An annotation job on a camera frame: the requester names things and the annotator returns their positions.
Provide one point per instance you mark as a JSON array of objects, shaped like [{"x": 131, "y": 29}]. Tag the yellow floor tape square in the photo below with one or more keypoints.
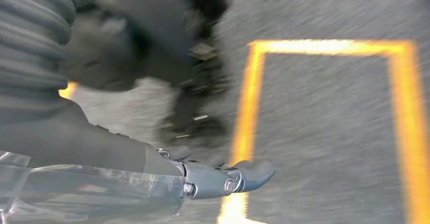
[{"x": 247, "y": 115}]

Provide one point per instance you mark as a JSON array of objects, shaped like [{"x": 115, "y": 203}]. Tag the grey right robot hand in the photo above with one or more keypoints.
[{"x": 84, "y": 148}]

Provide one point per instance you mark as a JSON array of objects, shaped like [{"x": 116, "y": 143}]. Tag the black robot lower body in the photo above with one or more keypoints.
[{"x": 151, "y": 31}]

